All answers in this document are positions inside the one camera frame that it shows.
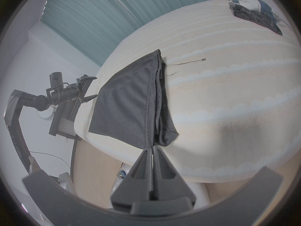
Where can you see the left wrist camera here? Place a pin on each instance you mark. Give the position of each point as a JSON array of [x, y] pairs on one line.
[[79, 81]]

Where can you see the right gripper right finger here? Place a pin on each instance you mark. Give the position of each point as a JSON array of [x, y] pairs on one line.
[[171, 185]]

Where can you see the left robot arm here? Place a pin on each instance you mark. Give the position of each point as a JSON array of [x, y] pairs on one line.
[[30, 100]]

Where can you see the bed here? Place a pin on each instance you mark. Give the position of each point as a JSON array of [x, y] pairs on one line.
[[223, 90]]

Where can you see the black chest of drawers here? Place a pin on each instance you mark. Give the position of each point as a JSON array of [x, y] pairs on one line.
[[61, 116]]

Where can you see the blue-green curtain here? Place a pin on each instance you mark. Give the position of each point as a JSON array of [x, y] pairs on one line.
[[164, 1], [89, 27]]

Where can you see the pile of clothes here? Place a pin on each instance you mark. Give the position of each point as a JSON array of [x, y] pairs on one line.
[[256, 5]]

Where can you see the black T-shirt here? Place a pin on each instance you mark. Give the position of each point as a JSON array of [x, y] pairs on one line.
[[127, 107]]

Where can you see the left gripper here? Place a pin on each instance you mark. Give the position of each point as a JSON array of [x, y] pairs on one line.
[[74, 93]]

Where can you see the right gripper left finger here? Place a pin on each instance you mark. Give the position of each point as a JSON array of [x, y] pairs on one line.
[[131, 187]]

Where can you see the black satin garment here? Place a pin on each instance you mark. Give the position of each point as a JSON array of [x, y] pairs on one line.
[[258, 18]]

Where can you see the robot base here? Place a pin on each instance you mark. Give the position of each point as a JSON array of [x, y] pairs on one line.
[[197, 192]]

